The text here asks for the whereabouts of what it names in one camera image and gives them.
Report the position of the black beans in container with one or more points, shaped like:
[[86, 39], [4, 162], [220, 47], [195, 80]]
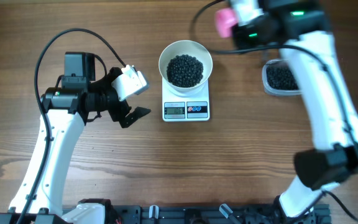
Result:
[[281, 78]]

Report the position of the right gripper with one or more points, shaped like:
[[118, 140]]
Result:
[[244, 40]]

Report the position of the white digital kitchen scale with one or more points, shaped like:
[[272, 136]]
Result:
[[185, 106]]

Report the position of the pink scoop blue handle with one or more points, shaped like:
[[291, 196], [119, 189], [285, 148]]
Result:
[[224, 20]]

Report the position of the white bowl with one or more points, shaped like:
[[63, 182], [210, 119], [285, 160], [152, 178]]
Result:
[[186, 47]]

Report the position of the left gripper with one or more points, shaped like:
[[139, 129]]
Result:
[[118, 114]]

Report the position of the clear plastic container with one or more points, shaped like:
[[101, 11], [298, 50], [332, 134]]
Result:
[[268, 89]]

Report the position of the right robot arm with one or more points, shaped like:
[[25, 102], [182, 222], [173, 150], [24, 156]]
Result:
[[301, 32]]

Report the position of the black beans in bowl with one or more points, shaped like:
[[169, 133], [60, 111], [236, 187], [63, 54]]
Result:
[[184, 71]]

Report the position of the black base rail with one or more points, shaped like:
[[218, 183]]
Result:
[[134, 214]]

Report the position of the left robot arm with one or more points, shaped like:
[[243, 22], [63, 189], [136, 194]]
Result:
[[66, 107]]

